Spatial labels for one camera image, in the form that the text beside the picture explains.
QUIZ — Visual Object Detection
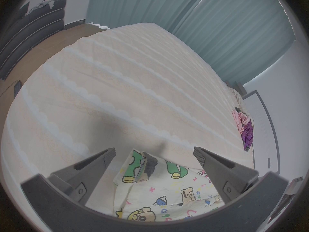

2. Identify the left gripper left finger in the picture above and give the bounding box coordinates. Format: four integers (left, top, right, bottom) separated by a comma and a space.
49, 147, 116, 205

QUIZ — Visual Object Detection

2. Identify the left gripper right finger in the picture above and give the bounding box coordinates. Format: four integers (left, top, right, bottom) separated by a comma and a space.
193, 146, 259, 205

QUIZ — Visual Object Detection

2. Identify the white printed pyjama top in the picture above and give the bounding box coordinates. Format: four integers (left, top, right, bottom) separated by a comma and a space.
113, 149, 226, 223

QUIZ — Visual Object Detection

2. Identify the bed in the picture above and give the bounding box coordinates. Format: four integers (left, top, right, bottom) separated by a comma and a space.
0, 22, 280, 223

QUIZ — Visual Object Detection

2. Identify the purple garment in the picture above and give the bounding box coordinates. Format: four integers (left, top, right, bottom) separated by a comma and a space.
241, 119, 254, 150

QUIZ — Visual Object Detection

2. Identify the pink garment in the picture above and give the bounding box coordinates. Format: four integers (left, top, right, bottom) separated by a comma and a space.
232, 109, 249, 133

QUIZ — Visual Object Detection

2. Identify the cream pillow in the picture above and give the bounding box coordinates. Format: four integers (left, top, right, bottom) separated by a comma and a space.
229, 87, 248, 112

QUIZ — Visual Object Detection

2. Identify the grey bedside table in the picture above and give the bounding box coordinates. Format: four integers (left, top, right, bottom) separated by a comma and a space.
225, 80, 246, 94

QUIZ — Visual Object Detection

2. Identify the black power adapter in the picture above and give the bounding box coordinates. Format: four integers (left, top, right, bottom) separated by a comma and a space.
14, 81, 23, 97

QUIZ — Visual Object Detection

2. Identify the blue-green curtain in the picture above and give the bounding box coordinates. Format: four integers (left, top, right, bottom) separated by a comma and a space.
86, 0, 215, 33
169, 0, 296, 82

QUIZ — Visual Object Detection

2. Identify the dark grey chest of drawers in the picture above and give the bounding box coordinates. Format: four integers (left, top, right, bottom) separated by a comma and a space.
0, 0, 67, 82

